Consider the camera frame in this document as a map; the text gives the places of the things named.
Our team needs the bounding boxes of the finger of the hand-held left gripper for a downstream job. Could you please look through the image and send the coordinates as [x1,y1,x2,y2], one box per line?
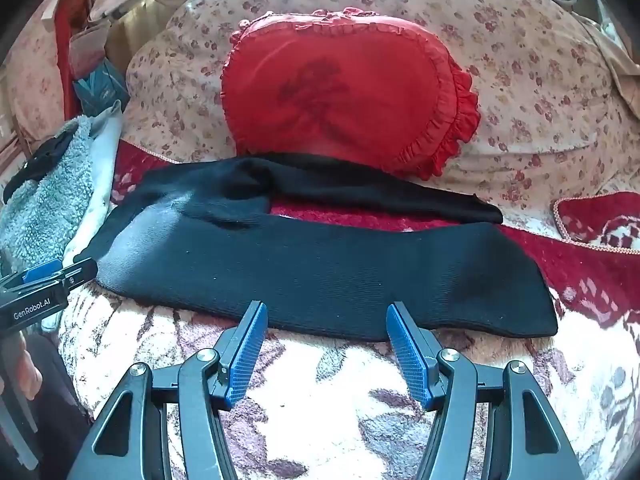
[59,257,99,292]
[0,261,65,295]

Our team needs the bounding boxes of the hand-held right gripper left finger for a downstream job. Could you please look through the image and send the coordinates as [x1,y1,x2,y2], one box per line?
[67,300,269,480]

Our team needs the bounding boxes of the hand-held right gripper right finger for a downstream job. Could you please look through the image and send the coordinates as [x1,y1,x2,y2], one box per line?
[386,301,586,480]

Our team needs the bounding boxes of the black pants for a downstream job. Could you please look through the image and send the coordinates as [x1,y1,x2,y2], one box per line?
[75,152,559,339]

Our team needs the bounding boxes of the person's left hand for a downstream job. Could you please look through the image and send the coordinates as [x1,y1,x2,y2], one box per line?
[0,332,43,400]

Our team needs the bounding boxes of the grey fluffy garment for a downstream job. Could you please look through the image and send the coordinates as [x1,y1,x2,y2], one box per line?
[0,115,101,273]

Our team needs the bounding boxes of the white cloth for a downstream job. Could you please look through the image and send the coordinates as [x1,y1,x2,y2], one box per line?
[62,101,125,266]

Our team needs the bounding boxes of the red and white patterned blanket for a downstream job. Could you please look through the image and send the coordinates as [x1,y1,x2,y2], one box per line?
[57,140,640,480]

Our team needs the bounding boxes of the black cloth item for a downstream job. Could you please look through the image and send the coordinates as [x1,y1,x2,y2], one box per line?
[2,122,79,202]

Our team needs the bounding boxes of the blue plastic bag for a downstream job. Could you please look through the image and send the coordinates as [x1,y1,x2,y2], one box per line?
[74,57,130,117]

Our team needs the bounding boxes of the floral pink pillow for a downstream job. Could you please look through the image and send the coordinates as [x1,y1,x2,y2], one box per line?
[4,25,66,142]

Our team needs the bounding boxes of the pink plastic bag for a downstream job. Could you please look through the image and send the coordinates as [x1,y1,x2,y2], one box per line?
[69,24,110,82]

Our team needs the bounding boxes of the red cloth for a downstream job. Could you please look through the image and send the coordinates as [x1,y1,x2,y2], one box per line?
[52,0,83,118]

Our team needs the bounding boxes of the red heart-shaped frilled pillow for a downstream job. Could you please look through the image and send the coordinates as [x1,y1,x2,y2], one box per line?
[220,7,482,182]

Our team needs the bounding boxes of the floral beige quilt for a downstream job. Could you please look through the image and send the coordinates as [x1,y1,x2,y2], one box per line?
[122,0,640,221]

